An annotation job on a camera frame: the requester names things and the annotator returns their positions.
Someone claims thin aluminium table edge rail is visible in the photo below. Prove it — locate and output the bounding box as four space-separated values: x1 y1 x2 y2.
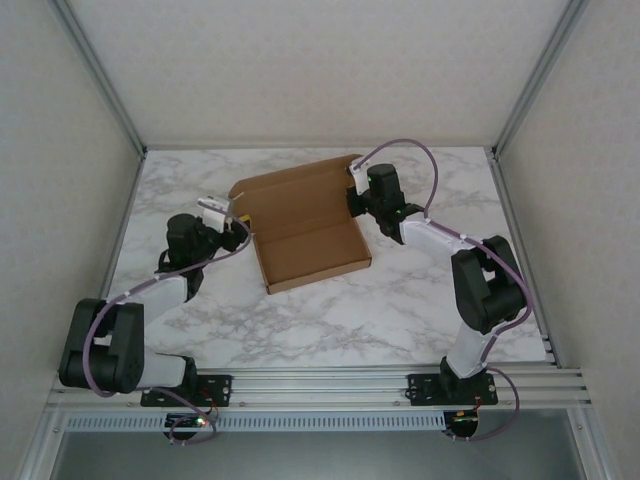
143 143 496 151

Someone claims aluminium table side rail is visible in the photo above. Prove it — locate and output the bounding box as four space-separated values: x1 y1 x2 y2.
485 147 560 370
77 147 149 372

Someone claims aluminium frame post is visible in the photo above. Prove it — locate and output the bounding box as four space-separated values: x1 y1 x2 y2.
489 0 591 161
49 0 149 160

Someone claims brown cardboard box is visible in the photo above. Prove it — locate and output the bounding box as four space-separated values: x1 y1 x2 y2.
227 153 372 295

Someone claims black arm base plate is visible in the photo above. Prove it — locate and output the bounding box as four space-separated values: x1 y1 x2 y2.
140 374 234 407
407 372 500 406

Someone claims wide aluminium mounting rail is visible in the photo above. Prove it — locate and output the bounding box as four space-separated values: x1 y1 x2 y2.
47 367 594 414

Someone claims short aluminium frame leg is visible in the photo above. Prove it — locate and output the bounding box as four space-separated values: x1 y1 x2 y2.
567 407 619 480
19 407 69 480

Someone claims grey slotted cable duct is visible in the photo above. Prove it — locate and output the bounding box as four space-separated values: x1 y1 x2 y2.
64 412 447 432

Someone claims grey metal shelf panel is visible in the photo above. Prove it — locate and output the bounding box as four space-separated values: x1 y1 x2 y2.
49 430 589 480

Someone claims small controller circuit board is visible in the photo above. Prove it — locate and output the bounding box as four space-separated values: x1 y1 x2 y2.
164 412 212 435
446 408 484 437

